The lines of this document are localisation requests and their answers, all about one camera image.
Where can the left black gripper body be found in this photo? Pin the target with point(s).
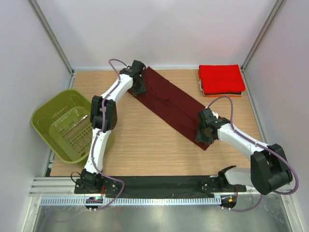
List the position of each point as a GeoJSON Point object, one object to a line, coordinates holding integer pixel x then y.
{"type": "Point", "coordinates": [140, 84]}

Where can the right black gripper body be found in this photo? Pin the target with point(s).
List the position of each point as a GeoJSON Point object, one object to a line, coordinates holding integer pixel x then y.
{"type": "Point", "coordinates": [202, 127]}

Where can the dark red t shirt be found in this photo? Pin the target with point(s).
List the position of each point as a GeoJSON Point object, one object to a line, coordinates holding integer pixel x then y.
{"type": "Point", "coordinates": [177, 108]}

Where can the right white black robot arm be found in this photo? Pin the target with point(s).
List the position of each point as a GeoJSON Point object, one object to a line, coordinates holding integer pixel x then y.
{"type": "Point", "coordinates": [268, 169]}

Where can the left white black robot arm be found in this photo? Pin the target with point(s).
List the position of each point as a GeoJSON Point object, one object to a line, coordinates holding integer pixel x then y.
{"type": "Point", "coordinates": [103, 118]}

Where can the folded orange t shirt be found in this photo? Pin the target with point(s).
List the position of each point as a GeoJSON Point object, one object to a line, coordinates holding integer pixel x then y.
{"type": "Point", "coordinates": [223, 95]}

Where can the folded beige t shirt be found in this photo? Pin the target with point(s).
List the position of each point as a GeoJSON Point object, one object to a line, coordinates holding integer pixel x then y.
{"type": "Point", "coordinates": [200, 84]}

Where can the folded black t shirt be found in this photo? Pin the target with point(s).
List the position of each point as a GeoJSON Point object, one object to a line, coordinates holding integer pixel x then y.
{"type": "Point", "coordinates": [237, 93]}

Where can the folded bright red t shirt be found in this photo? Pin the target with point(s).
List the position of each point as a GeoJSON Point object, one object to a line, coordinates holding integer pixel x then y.
{"type": "Point", "coordinates": [221, 79]}

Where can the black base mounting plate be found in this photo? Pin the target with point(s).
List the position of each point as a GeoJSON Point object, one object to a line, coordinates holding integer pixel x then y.
{"type": "Point", "coordinates": [158, 187]}

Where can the olive green plastic basket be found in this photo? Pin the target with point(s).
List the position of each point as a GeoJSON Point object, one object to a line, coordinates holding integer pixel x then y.
{"type": "Point", "coordinates": [64, 124]}

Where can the left aluminium frame post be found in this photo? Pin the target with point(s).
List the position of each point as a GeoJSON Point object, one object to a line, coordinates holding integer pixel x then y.
{"type": "Point", "coordinates": [42, 19]}

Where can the aluminium frame post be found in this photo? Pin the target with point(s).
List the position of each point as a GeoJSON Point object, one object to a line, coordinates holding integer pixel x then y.
{"type": "Point", "coordinates": [42, 19]}
{"type": "Point", "coordinates": [261, 35]}

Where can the slotted grey cable duct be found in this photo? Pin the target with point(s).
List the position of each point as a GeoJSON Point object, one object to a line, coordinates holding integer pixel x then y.
{"type": "Point", "coordinates": [97, 201]}

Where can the right aluminium frame post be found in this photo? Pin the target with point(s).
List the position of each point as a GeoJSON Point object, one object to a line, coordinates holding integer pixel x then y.
{"type": "Point", "coordinates": [261, 35]}

